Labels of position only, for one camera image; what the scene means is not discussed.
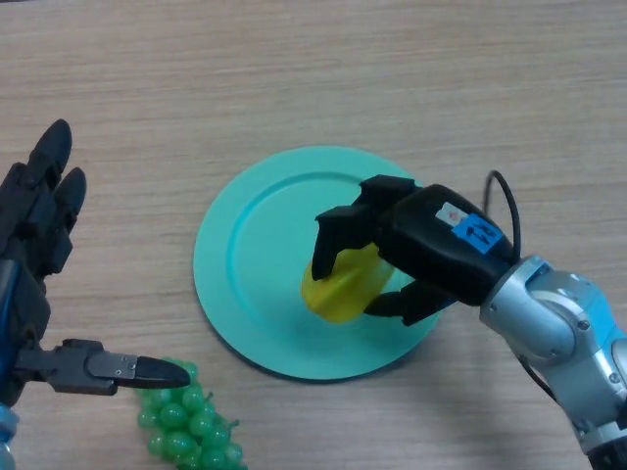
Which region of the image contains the green grape bunch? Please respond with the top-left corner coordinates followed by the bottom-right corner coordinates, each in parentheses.
top-left (134, 359), bottom-right (245, 470)

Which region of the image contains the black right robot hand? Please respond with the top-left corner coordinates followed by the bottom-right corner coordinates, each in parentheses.
top-left (312, 174), bottom-right (523, 327)

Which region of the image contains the green round plate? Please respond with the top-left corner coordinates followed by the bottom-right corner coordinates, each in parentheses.
top-left (193, 144), bottom-right (445, 383)

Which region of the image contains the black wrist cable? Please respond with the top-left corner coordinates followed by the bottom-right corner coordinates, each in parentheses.
top-left (482, 169), bottom-right (562, 405)

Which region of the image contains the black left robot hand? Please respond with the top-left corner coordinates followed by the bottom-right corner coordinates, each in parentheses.
top-left (0, 118), bottom-right (191, 407)

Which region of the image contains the yellow starfruit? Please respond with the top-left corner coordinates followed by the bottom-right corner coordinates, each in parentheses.
top-left (301, 243), bottom-right (393, 325)

